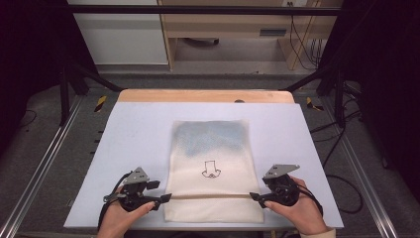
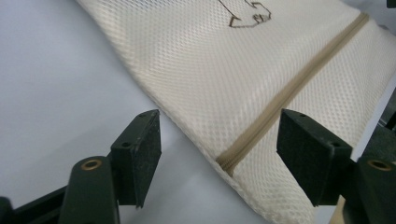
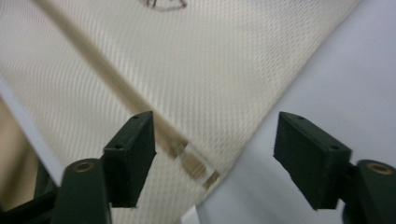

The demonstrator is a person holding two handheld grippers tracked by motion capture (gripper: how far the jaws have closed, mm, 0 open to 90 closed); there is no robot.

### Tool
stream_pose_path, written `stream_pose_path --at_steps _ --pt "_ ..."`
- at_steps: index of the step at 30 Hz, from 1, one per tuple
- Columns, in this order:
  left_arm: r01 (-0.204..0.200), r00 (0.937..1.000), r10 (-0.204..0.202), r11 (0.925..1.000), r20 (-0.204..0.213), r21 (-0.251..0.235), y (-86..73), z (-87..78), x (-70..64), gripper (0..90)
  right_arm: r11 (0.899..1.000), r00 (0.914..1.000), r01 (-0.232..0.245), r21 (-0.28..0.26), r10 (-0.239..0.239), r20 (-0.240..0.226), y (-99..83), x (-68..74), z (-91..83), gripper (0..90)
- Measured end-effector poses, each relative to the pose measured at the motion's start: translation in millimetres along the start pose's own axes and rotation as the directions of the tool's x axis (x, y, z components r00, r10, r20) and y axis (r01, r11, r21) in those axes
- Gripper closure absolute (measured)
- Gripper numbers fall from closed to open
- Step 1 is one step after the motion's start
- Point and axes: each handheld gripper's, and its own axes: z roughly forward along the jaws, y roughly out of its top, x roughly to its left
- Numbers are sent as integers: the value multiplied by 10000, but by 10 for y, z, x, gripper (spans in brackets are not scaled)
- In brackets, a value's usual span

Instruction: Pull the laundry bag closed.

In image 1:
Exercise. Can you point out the white table cover sheet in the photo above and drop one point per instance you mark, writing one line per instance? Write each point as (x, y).
(138, 142)

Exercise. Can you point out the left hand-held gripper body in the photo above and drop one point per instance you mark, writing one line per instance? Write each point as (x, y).
(133, 190)

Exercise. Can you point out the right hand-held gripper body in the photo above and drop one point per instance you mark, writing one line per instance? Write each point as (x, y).
(280, 188)

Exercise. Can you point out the white mesh laundry bag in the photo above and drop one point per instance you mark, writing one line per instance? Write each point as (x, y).
(211, 172)

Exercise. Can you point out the yellow clamp right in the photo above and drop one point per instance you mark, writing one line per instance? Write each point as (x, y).
(312, 104)

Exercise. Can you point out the grey desk label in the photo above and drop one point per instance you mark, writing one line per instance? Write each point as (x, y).
(272, 32)

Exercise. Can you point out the aluminium floor rail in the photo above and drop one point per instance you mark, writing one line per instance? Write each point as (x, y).
(363, 175)
(43, 162)

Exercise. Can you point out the person's right hand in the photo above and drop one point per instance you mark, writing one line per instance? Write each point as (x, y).
(303, 211)

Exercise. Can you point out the light wooden desk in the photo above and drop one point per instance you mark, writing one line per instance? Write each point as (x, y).
(231, 26)

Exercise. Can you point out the black frame leg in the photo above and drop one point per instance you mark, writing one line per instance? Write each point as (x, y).
(76, 79)
(338, 92)

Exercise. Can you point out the black horizontal frame bar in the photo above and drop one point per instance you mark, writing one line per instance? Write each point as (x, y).
(198, 10)

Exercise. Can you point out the person's left hand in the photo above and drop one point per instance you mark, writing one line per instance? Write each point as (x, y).
(119, 219)

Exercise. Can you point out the white cabinet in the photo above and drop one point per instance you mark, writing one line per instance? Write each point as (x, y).
(125, 36)

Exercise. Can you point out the black curtain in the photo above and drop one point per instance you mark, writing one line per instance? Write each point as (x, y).
(29, 43)
(383, 66)

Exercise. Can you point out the wooden table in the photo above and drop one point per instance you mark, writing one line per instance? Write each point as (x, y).
(198, 95)

